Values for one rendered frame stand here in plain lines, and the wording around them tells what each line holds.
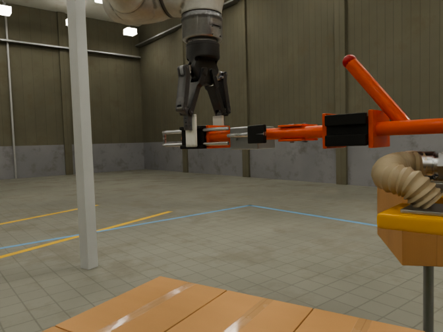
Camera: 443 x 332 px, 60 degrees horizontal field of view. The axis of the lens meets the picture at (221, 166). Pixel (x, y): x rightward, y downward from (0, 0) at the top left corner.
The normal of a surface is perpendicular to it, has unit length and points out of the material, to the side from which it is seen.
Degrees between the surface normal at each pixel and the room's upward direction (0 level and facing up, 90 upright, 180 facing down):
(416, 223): 90
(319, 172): 90
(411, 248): 90
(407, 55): 90
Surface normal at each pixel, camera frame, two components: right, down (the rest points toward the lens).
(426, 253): -0.21, 0.07
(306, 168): -0.78, 0.06
